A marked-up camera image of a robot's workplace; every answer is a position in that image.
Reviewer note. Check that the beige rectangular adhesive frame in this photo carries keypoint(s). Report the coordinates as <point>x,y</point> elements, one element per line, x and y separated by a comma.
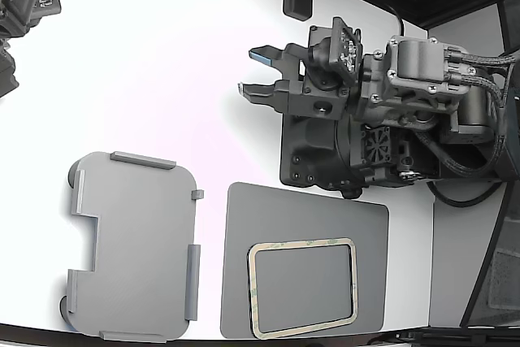
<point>300,243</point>

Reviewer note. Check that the grey printed holder plate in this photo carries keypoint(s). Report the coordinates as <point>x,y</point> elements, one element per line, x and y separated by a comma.
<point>138,241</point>

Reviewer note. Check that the black slanted metal bar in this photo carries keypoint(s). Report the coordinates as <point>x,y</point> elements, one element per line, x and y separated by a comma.
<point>487,249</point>

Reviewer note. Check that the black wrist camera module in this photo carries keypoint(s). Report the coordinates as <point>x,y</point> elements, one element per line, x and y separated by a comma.
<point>325,58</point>

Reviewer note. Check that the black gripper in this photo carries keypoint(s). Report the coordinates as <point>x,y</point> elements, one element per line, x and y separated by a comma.
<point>321,103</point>

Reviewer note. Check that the grey six-joint robot arm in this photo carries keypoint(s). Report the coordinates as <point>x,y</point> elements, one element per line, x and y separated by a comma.
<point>418,58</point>

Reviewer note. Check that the grey flat mat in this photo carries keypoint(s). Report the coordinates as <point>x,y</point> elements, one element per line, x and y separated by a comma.
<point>304,217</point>

